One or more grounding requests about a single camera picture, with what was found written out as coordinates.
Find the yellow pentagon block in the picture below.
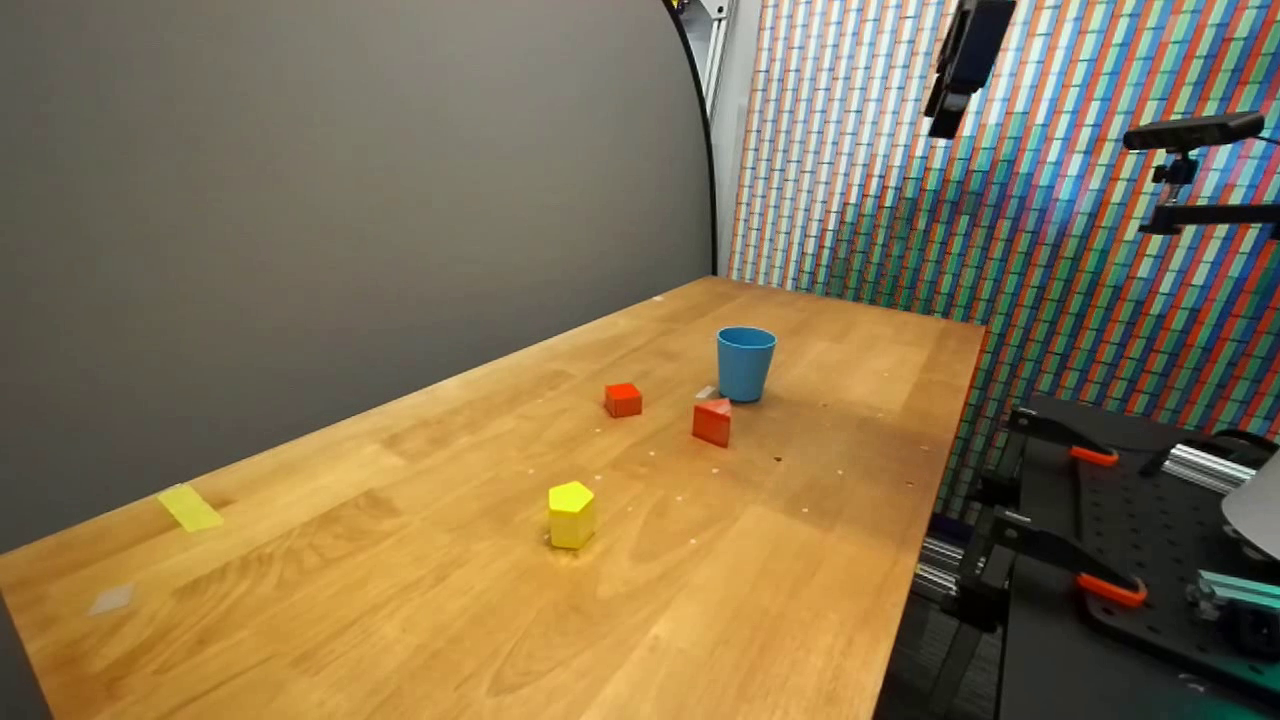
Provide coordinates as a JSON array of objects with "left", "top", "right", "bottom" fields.
[{"left": 546, "top": 474, "right": 601, "bottom": 555}]

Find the black exterior camera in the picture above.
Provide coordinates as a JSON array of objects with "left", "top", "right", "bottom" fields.
[{"left": 1121, "top": 109, "right": 1270, "bottom": 150}]

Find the grey tape patch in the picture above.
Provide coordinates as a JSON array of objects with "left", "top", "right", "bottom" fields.
[{"left": 84, "top": 581, "right": 140, "bottom": 621}]

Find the black cable along wall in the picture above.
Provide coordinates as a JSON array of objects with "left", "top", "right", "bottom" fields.
[{"left": 661, "top": 0, "right": 724, "bottom": 278}]

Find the orange triangular block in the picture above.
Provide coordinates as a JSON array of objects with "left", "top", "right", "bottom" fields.
[{"left": 689, "top": 397, "right": 736, "bottom": 450}]

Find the light blue cup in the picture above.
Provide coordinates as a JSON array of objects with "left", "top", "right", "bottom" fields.
[{"left": 716, "top": 323, "right": 782, "bottom": 407}]

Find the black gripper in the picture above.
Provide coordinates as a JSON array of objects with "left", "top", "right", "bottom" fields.
[{"left": 926, "top": 0, "right": 1019, "bottom": 142}]

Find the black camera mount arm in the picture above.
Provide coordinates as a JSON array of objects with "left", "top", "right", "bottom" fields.
[{"left": 1137, "top": 148, "right": 1280, "bottom": 245}]

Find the teal metal bracket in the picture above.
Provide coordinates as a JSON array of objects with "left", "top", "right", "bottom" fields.
[{"left": 1190, "top": 562, "right": 1280, "bottom": 660}]

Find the orange cube block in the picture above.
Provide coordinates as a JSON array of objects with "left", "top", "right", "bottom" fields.
[{"left": 601, "top": 380, "right": 650, "bottom": 419}]

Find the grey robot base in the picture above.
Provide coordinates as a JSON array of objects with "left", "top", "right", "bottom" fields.
[{"left": 1215, "top": 446, "right": 1280, "bottom": 567}]

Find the black clamp orange handle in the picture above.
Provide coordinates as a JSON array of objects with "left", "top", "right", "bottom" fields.
[
  {"left": 968, "top": 502, "right": 1151, "bottom": 614},
  {"left": 1001, "top": 405, "right": 1125, "bottom": 474}
]

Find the silver aluminium extrusion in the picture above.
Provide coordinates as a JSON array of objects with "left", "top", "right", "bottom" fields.
[{"left": 1157, "top": 438, "right": 1266, "bottom": 500}]

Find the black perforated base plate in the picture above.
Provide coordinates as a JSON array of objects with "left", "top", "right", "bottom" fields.
[{"left": 1001, "top": 397, "right": 1280, "bottom": 699}]

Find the yellow tape strip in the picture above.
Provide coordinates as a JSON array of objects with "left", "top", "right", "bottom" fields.
[{"left": 154, "top": 481, "right": 230, "bottom": 536}]

